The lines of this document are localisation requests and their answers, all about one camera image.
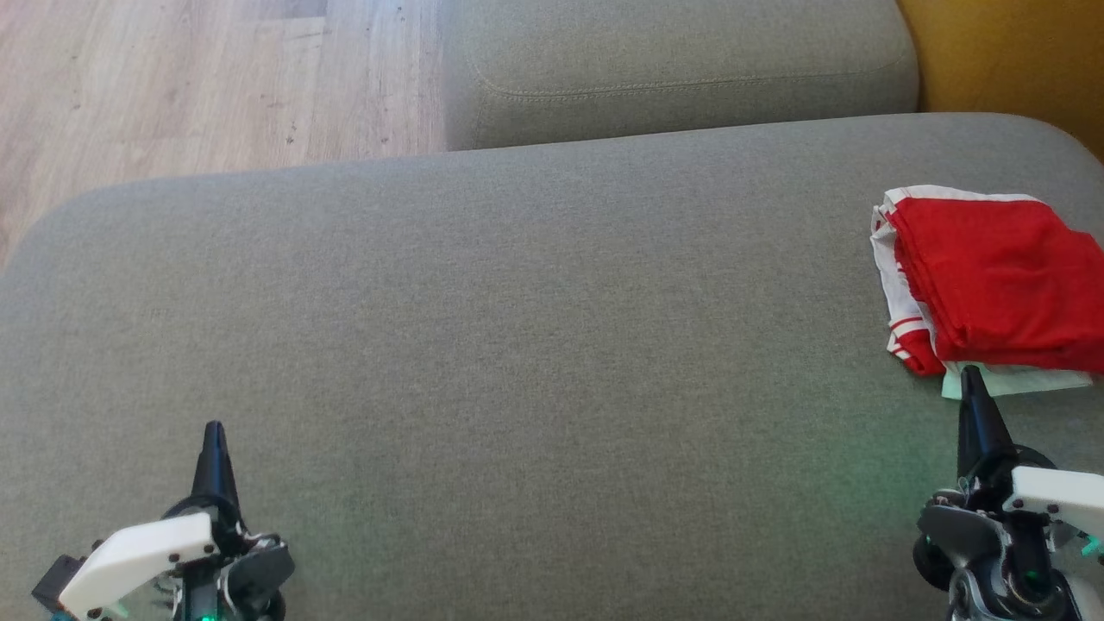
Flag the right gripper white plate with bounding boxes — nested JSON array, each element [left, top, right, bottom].
[[956, 365, 1104, 541]]

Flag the red jersey with white sleeves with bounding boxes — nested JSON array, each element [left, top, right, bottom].
[[869, 185, 1104, 400]]

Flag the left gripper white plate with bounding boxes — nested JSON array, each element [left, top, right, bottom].
[[59, 421, 252, 621]]

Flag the yellow furniture panel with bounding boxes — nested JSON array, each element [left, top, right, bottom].
[[897, 0, 1104, 161]]

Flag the large grey sofa seat cushion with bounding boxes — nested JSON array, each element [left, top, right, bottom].
[[0, 112, 1104, 621]]

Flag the red shorts with white stripe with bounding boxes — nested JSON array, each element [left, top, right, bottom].
[[888, 194, 1104, 374]]

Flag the small grey sofa cushion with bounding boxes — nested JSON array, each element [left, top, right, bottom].
[[440, 0, 920, 153]]

